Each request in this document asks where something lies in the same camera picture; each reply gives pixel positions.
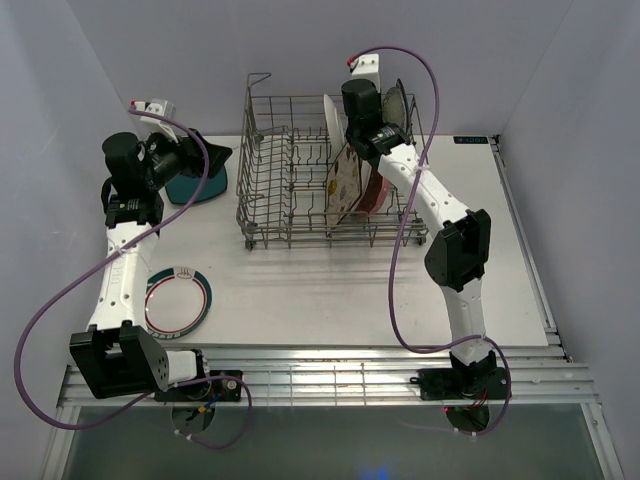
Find black square floral plate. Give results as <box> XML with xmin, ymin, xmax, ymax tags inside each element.
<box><xmin>395</xmin><ymin>78</ymin><xmax>412</xmax><ymax>133</ymax></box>

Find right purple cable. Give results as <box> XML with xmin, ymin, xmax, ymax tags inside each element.
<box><xmin>352</xmin><ymin>47</ymin><xmax>512</xmax><ymax>437</ymax></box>

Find round plate red teal rim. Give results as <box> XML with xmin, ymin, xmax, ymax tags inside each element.
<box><xmin>145</xmin><ymin>266</ymin><xmax>214</xmax><ymax>340</ymax></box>

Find white oval platter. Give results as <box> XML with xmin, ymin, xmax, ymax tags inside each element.
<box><xmin>361</xmin><ymin>160</ymin><xmax>372</xmax><ymax>195</ymax></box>

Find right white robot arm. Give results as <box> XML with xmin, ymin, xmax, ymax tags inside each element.
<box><xmin>341</xmin><ymin>78</ymin><xmax>497</xmax><ymax>397</ymax></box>

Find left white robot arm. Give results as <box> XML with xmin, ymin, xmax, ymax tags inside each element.
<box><xmin>69</xmin><ymin>131</ymin><xmax>232</xmax><ymax>400</ymax></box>

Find pink dotted scalloped plate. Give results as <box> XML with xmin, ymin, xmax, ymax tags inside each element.
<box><xmin>354</xmin><ymin>170</ymin><xmax>391</xmax><ymax>217</ymax></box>

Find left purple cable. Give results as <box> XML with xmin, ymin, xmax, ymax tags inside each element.
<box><xmin>13</xmin><ymin>107</ymin><xmax>254</xmax><ymax>449</ymax></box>

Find grey wire dish rack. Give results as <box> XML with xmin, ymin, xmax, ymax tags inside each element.
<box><xmin>236</xmin><ymin>72</ymin><xmax>406</xmax><ymax>250</ymax></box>

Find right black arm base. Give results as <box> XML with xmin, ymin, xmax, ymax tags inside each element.
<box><xmin>409</xmin><ymin>367</ymin><xmax>508</xmax><ymax>400</ymax></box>

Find purple cable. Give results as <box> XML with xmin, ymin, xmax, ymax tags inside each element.
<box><xmin>352</xmin><ymin>47</ymin><xmax>512</xmax><ymax>437</ymax></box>
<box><xmin>13</xmin><ymin>107</ymin><xmax>254</xmax><ymax>449</ymax></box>

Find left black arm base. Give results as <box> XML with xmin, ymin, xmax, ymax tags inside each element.
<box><xmin>154</xmin><ymin>370</ymin><xmax>243</xmax><ymax>404</ymax></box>

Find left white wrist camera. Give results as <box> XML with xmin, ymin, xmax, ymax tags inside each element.
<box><xmin>129</xmin><ymin>99</ymin><xmax>178</xmax><ymax>143</ymax></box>

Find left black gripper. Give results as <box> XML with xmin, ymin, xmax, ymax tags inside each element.
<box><xmin>143</xmin><ymin>125</ymin><xmax>233</xmax><ymax>191</ymax></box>

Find cream square flower plate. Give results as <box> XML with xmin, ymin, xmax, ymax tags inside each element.
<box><xmin>325</xmin><ymin>144</ymin><xmax>362</xmax><ymax>228</ymax></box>

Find speckled beige round plate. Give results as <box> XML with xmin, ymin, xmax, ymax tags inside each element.
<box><xmin>382</xmin><ymin>85</ymin><xmax>406</xmax><ymax>130</ymax></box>

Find right logo sticker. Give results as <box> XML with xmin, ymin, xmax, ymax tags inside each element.
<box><xmin>453</xmin><ymin>135</ymin><xmax>489</xmax><ymax>145</ymax></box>

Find teal square plate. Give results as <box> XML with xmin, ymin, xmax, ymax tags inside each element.
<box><xmin>164</xmin><ymin>164</ymin><xmax>229</xmax><ymax>205</ymax></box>

